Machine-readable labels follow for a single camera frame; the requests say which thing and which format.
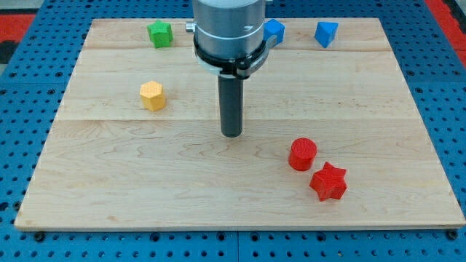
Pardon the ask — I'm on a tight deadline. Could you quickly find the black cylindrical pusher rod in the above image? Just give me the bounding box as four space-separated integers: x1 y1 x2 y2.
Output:
218 76 243 138

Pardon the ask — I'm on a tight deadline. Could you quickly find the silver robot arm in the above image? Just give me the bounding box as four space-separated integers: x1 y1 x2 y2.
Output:
186 0 277 138

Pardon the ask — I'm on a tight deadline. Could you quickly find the blue cube block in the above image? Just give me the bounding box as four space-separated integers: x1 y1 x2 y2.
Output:
264 19 285 45

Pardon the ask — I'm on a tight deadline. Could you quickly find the yellow hexagon block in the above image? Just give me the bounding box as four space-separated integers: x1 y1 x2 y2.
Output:
140 81 166 111

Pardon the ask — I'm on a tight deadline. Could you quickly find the green star block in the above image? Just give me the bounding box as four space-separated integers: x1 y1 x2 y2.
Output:
146 20 173 49

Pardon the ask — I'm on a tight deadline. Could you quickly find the red cylinder block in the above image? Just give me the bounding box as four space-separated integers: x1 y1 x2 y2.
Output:
288 138 317 171

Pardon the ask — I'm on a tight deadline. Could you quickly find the blue triangle block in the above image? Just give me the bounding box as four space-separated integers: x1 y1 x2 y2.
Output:
315 21 339 48

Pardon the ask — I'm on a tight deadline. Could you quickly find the wooden board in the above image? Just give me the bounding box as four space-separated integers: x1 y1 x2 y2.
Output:
15 18 465 231

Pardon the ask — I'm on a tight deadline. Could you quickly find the red star block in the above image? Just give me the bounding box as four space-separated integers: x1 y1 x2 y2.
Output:
309 162 347 202

